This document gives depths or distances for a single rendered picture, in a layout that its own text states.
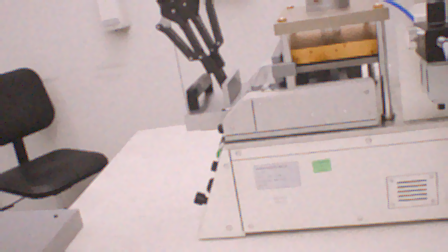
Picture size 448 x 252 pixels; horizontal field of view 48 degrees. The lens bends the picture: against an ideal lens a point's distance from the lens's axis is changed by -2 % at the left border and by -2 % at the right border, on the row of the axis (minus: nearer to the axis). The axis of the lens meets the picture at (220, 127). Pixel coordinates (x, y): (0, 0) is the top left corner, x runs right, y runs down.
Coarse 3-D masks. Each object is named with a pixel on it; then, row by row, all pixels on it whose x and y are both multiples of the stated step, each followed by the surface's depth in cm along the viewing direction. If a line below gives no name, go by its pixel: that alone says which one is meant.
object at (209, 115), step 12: (228, 84) 93; (240, 84) 105; (204, 96) 103; (216, 96) 102; (228, 96) 92; (240, 96) 98; (204, 108) 94; (216, 108) 92; (192, 120) 91; (204, 120) 90; (216, 120) 90
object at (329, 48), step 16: (320, 32) 99; (336, 32) 91; (352, 32) 92; (368, 32) 89; (304, 48) 84; (320, 48) 84; (336, 48) 83; (352, 48) 81; (368, 48) 82; (304, 64) 85; (320, 64) 85; (336, 64) 84; (352, 64) 84
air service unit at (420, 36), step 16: (432, 0) 65; (416, 16) 72; (432, 16) 65; (416, 32) 69; (432, 32) 64; (416, 48) 70; (432, 48) 65; (432, 64) 67; (432, 80) 67; (432, 96) 68
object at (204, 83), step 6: (198, 78) 102; (204, 78) 101; (210, 78) 106; (192, 84) 97; (198, 84) 96; (204, 84) 100; (210, 84) 106; (186, 90) 93; (192, 90) 93; (198, 90) 95; (204, 90) 100; (210, 90) 107; (186, 96) 94; (192, 96) 93; (198, 96) 95; (192, 102) 94; (198, 102) 94; (192, 108) 94; (198, 108) 94
